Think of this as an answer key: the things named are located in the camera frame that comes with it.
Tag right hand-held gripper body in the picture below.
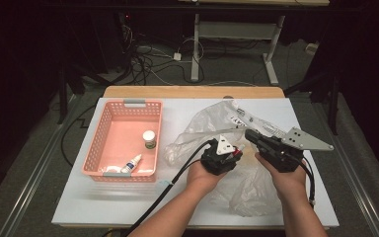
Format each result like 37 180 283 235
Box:
259 126 336 174

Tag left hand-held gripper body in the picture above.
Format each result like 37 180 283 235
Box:
199 133 244 177

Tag red and white ointment tube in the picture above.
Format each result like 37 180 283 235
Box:
233 143 247 160

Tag clear plastic smiley shopping bag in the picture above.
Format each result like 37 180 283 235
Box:
164 99 289 218

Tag pink perforated plastic basket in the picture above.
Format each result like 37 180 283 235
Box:
81 98 164 183

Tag person's left hand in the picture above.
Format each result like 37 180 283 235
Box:
186 160 229 196

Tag person's right hand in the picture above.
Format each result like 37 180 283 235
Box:
255 152 308 199

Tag black metal stand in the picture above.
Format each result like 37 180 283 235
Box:
284 69 341 136
56 62 87 125

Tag white table cover board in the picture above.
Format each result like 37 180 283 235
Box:
51 97 340 228

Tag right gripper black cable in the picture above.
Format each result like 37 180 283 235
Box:
299 155 318 207

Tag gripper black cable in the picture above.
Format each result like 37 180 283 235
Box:
120 138 215 237
299 155 318 207

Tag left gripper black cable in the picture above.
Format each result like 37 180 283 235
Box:
120 138 215 237

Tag metal floor rail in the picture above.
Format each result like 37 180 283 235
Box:
0 95 82 237
322 127 379 237

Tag white metal desk frame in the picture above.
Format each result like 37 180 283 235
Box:
190 13 286 86

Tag tangle of floor cables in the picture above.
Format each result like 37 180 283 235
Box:
121 23 206 87

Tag black floor cable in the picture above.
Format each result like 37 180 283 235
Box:
60 104 97 168

